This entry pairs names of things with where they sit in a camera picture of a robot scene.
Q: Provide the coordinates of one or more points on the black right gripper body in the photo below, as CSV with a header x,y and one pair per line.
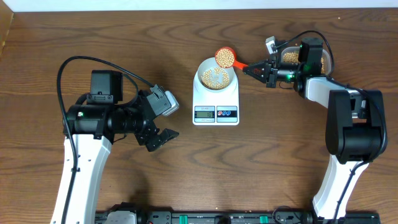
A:
x,y
279,74

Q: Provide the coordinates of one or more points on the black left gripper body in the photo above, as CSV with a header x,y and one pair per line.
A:
x,y
135,122

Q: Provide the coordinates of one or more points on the red plastic measuring scoop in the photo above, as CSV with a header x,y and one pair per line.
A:
x,y
226,58

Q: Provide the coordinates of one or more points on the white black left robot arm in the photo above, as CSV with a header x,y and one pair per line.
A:
x,y
90,127

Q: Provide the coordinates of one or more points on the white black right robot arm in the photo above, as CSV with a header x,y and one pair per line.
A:
x,y
356,132

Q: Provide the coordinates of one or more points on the soybeans in grey bowl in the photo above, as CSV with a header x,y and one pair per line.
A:
x,y
215,78

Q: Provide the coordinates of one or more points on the white digital kitchen scale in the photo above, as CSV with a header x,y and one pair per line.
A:
x,y
216,108

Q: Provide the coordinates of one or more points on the grey plastic bowl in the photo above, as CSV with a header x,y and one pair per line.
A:
x,y
210,63

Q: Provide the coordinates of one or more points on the clear container of soybeans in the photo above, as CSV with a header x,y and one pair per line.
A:
x,y
291,55

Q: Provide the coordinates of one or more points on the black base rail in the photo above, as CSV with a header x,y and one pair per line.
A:
x,y
130,213

